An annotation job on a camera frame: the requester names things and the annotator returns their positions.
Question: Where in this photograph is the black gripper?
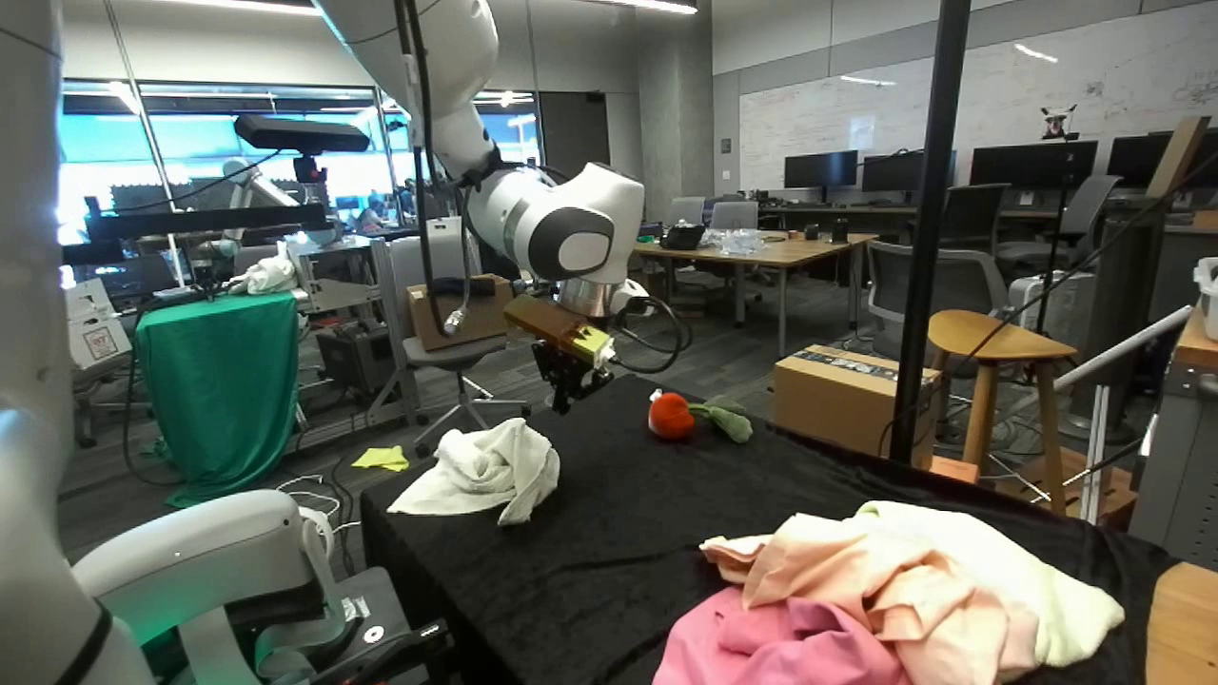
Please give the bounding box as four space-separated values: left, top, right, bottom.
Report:
505 296 612 413

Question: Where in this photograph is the peach t-shirt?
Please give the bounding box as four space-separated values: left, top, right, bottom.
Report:
699 513 1039 685

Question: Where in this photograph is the grey office chair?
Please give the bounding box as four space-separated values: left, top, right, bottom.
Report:
387 229 524 456

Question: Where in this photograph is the yellow cloth on floor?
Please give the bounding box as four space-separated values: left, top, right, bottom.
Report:
352 445 412 474

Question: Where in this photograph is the black tablecloth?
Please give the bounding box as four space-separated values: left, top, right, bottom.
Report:
362 376 1174 685

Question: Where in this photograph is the green cloth on stand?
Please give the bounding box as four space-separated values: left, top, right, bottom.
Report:
138 292 298 506

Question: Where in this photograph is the pink t-shirt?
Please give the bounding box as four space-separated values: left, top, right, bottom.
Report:
651 587 907 685

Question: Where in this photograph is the cardboard box on floor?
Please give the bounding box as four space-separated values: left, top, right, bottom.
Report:
774 341 897 461

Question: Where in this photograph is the cardboard box on chair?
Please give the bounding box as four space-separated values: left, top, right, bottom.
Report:
407 272 514 348

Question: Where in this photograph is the wooden desk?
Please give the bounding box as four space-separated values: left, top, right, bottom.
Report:
637 229 874 355

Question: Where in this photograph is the white towel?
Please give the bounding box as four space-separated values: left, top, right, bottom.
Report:
387 417 561 525

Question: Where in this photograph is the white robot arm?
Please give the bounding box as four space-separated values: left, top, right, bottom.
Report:
0 0 645 685

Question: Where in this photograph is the black vertical pole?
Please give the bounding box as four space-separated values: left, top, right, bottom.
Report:
891 0 969 464

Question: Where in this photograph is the black computer monitor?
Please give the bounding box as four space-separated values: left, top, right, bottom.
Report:
863 153 925 194
969 139 1098 188
785 153 857 188

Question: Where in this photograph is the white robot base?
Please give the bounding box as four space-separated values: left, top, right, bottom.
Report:
70 485 454 685

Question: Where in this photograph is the red plush radish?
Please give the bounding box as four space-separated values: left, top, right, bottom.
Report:
645 386 754 445

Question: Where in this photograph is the wooden stool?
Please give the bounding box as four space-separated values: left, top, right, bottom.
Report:
929 306 1075 513

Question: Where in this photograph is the light green t-shirt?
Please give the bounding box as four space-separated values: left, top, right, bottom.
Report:
857 498 1131 668

